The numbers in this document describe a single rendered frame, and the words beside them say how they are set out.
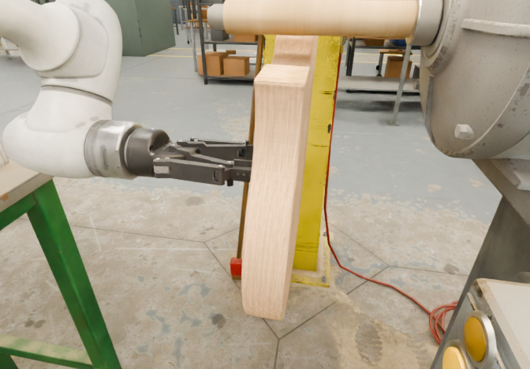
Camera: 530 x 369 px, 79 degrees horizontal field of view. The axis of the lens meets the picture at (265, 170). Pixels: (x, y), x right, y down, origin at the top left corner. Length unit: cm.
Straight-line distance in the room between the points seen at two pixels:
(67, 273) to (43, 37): 63
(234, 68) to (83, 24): 490
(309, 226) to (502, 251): 109
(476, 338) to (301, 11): 28
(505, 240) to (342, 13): 39
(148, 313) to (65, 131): 125
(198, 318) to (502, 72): 150
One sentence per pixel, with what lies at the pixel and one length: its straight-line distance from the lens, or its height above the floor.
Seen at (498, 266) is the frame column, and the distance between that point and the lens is 58.
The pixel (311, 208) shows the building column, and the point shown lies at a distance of 150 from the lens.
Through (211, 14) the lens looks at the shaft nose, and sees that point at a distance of 36.
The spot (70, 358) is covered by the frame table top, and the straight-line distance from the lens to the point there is 139.
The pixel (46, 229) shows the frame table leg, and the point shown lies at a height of 79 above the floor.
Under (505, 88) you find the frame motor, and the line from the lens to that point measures 28.
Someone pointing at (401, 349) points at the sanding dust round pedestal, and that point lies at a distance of 160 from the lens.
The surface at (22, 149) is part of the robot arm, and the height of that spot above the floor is 107.
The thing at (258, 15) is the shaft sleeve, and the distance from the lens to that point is 35.
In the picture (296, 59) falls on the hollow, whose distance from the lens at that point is 38.
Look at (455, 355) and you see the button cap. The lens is 25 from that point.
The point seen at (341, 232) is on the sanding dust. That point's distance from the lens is 205.
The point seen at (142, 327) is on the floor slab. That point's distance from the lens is 165.
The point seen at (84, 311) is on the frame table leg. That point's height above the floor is 50.
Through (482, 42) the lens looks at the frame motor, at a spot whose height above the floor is 124.
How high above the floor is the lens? 127
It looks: 28 degrees down
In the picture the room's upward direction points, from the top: straight up
